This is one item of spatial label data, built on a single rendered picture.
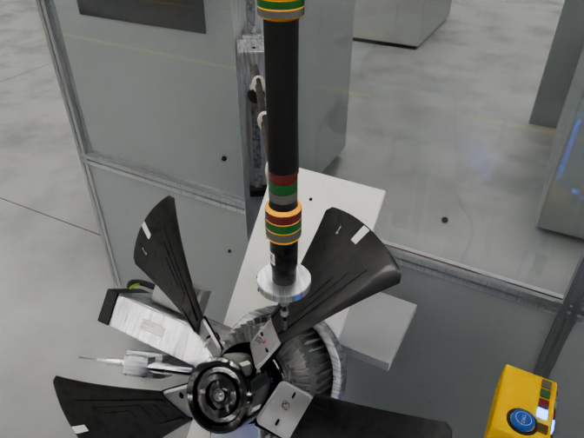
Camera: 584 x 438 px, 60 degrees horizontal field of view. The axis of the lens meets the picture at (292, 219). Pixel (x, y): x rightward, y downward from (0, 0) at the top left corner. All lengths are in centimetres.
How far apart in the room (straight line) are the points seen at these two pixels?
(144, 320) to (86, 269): 201
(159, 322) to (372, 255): 51
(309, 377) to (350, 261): 26
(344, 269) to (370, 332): 64
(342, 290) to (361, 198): 32
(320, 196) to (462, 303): 62
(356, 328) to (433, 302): 26
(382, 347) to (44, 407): 161
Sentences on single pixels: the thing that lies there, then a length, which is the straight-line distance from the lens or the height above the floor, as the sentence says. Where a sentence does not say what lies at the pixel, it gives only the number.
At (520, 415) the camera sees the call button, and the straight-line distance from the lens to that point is 109.
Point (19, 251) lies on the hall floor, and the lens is 344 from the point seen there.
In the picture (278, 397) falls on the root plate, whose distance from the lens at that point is 89.
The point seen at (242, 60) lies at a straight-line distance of 112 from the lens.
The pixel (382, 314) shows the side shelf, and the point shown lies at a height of 86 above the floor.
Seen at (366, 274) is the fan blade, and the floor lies 140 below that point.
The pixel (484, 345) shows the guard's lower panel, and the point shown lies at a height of 76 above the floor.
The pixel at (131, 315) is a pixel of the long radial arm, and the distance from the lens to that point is 116.
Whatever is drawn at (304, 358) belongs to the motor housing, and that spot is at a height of 116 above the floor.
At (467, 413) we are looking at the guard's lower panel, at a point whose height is 43.
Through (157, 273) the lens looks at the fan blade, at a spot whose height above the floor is 127.
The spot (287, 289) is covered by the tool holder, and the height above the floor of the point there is 147.
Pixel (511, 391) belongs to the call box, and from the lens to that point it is 113.
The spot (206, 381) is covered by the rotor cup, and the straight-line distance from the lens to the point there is 87.
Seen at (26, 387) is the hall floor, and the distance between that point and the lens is 265.
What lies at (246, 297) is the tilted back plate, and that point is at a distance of 114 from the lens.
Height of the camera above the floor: 192
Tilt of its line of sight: 36 degrees down
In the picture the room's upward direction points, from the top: straight up
